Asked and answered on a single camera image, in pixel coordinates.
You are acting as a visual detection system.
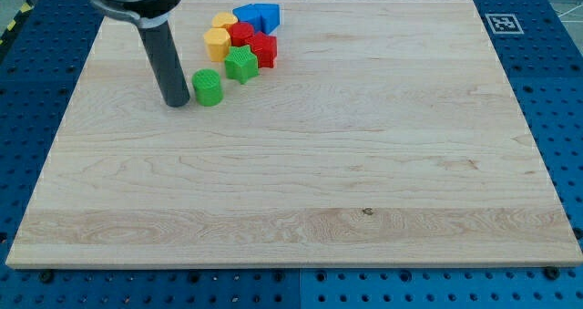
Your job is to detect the yellow rounded block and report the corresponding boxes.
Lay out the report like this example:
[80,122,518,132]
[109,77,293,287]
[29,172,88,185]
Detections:
[211,12,239,29]

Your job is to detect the light wooden board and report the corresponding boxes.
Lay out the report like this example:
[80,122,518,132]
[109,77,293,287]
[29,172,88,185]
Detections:
[6,0,582,269]

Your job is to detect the green cylinder block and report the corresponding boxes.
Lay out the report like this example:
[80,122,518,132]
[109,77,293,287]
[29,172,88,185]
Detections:
[191,69,223,107]

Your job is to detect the red cylinder block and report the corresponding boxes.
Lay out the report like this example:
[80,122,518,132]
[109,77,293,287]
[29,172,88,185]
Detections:
[227,22,255,46]

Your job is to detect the red star block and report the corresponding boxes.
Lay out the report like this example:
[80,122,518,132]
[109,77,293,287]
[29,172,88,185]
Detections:
[244,31,278,68]

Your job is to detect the white fiducial marker tag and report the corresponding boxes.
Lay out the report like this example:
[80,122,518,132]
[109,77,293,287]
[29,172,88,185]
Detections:
[486,13,524,35]

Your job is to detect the green star block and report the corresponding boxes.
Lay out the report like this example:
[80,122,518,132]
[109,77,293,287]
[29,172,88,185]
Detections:
[224,45,259,84]

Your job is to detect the blue rounded block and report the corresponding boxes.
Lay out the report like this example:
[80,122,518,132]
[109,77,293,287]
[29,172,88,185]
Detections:
[232,4,261,32]

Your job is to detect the yellow hexagon block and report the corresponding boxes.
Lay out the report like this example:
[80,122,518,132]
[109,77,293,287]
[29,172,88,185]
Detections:
[203,28,231,62]

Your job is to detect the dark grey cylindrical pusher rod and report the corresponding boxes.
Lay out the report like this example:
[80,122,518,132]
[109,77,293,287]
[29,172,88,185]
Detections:
[138,21,190,108]

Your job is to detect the blue cube block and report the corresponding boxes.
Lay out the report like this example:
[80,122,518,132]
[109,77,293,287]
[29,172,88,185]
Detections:
[254,3,281,35]

